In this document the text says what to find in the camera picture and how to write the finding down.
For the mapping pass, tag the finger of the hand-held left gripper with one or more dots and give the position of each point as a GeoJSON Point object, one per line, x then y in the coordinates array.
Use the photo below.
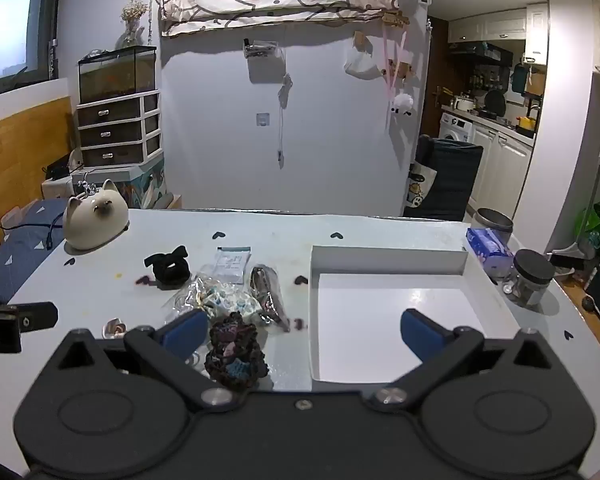
{"type": "Point", "coordinates": [37, 317]}

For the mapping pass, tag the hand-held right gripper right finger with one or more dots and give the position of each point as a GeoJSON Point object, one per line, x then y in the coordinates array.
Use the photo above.
{"type": "Point", "coordinates": [420, 332]}

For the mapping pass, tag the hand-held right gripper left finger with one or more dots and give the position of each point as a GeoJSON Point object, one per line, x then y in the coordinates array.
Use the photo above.
{"type": "Point", "coordinates": [185, 332]}

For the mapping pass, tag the white tray box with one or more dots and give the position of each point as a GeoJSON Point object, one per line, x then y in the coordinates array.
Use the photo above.
{"type": "Point", "coordinates": [380, 305]}

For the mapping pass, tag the dark floral scrunchie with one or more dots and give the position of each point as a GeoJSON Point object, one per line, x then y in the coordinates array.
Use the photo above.
{"type": "Point", "coordinates": [235, 350]}

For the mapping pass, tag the clear bag with dark scrunchie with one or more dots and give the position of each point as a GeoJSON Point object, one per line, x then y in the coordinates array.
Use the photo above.
{"type": "Point", "coordinates": [265, 285]}

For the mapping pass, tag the blue patterned bedding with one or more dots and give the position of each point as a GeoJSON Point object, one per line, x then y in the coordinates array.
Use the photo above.
{"type": "Point", "coordinates": [15, 260]}

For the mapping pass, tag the small shell hair clip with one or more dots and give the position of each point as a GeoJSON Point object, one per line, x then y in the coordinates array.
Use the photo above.
{"type": "Point", "coordinates": [114, 329]}

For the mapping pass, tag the white sachet packet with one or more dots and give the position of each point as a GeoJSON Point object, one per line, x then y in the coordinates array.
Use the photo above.
{"type": "Point", "coordinates": [231, 262]}

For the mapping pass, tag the blue tissue packet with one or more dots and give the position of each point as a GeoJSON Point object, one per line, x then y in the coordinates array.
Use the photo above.
{"type": "Point", "coordinates": [487, 250]}

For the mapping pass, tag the cream cat figurine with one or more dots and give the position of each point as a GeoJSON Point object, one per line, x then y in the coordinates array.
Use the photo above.
{"type": "Point", "coordinates": [95, 220]}

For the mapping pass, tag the glass jar with black lid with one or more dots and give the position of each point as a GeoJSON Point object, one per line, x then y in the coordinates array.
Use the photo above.
{"type": "Point", "coordinates": [530, 280]}

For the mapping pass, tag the printed tote bag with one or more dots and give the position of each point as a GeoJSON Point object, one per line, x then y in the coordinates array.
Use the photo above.
{"type": "Point", "coordinates": [420, 185]}

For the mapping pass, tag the teal patterned storage box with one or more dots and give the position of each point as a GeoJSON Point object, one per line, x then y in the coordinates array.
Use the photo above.
{"type": "Point", "coordinates": [130, 185]}

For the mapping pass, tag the dark blue fabric bin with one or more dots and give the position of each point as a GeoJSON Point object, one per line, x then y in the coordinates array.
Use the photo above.
{"type": "Point", "coordinates": [452, 175]}

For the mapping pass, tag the white kitchen base cabinets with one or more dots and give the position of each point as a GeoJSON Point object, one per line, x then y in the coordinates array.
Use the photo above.
{"type": "Point", "coordinates": [500, 170]}

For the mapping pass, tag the white drawer unit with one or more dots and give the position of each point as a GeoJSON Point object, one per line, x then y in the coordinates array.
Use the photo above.
{"type": "Point", "coordinates": [120, 130]}

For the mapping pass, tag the white washing machine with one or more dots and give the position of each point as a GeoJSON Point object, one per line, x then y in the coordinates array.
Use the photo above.
{"type": "Point", "coordinates": [457, 129]}

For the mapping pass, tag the white plush toy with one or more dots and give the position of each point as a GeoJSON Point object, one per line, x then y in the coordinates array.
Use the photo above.
{"type": "Point", "coordinates": [402, 103]}

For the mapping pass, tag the black frying pan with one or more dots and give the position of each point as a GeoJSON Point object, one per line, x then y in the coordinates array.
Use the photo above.
{"type": "Point", "coordinates": [495, 102]}

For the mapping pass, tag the glass fish tank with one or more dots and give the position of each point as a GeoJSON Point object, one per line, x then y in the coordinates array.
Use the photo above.
{"type": "Point", "coordinates": [117, 72]}

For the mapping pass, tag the pink ribbon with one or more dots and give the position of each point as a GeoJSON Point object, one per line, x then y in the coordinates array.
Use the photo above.
{"type": "Point", "coordinates": [397, 67]}

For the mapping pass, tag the white hanging bag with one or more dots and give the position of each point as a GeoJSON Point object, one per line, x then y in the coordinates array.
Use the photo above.
{"type": "Point", "coordinates": [362, 64]}

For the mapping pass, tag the window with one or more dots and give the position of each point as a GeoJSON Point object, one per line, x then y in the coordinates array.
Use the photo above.
{"type": "Point", "coordinates": [10, 15]}

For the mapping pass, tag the dried flowers in vase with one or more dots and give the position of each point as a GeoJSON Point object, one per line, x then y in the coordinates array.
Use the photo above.
{"type": "Point", "coordinates": [132, 22]}

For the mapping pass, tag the square wall hook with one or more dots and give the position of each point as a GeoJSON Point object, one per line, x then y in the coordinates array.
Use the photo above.
{"type": "Point", "coordinates": [262, 119]}

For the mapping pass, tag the clear wall organizer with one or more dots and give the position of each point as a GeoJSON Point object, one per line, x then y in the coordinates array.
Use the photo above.
{"type": "Point", "coordinates": [262, 52]}

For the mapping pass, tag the white wall kitchen cabinets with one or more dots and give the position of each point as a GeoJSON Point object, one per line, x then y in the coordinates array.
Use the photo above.
{"type": "Point", "coordinates": [500, 25]}

